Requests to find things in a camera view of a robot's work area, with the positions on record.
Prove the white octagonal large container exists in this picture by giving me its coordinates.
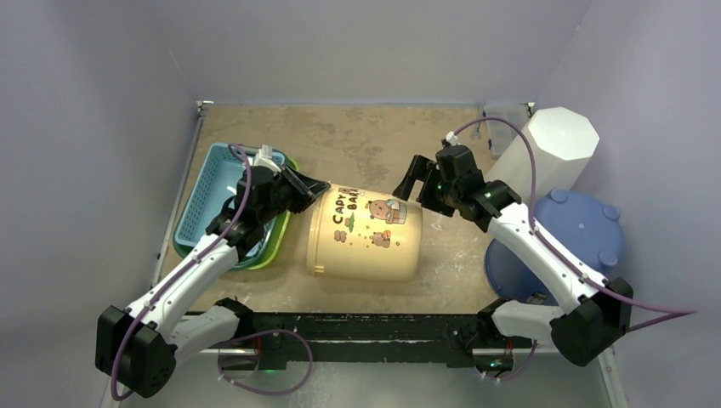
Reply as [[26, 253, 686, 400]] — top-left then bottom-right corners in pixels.
[[485, 107, 599, 204]]

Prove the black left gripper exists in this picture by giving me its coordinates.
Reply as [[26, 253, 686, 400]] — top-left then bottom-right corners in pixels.
[[258, 165, 328, 224]]

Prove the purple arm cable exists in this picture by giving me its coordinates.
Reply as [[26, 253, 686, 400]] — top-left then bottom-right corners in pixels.
[[110, 143, 253, 403], [453, 116, 696, 333]]

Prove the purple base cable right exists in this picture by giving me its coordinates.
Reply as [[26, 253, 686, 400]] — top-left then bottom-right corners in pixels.
[[479, 340, 539, 384]]

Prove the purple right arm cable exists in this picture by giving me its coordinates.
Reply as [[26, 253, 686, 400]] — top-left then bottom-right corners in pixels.
[[453, 116, 696, 333]]

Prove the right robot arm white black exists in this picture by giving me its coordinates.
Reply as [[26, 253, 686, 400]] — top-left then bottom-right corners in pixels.
[[393, 144, 633, 366]]

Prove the dark green tray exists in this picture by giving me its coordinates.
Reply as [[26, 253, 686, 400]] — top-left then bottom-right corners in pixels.
[[171, 147, 298, 271]]

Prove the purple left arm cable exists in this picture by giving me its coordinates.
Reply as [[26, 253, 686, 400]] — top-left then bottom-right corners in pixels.
[[110, 143, 253, 403]]

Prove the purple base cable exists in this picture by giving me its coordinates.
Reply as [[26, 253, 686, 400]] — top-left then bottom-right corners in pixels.
[[479, 340, 539, 384], [216, 329, 315, 398]]

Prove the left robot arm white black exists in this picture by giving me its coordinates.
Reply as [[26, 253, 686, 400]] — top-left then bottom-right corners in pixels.
[[95, 166, 331, 401]]

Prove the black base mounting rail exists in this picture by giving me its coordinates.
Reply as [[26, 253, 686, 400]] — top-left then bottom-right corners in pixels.
[[228, 312, 531, 370]]

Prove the lime green tray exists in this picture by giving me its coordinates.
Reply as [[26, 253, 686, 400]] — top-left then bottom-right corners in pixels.
[[242, 162, 296, 270]]

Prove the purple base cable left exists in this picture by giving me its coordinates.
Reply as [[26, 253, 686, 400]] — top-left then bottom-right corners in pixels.
[[216, 329, 315, 398]]

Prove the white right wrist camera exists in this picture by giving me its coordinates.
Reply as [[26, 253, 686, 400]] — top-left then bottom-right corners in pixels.
[[441, 131, 465, 149]]

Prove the cream printed bucket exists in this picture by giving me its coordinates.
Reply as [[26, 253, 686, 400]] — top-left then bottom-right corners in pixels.
[[307, 184, 423, 282]]

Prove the blue round bucket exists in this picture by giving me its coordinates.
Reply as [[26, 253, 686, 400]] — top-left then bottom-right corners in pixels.
[[485, 189, 625, 306]]

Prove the clear plastic small box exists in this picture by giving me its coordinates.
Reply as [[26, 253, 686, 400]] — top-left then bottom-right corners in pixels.
[[483, 103, 531, 158]]

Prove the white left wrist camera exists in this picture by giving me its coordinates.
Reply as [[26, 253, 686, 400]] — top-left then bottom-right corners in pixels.
[[251, 144, 287, 173]]

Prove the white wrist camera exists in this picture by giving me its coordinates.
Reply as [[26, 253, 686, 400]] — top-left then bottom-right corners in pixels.
[[251, 144, 287, 173], [441, 131, 465, 149]]

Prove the light blue perforated basket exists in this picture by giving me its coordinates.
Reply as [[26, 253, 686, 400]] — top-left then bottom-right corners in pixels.
[[173, 142, 286, 260]]

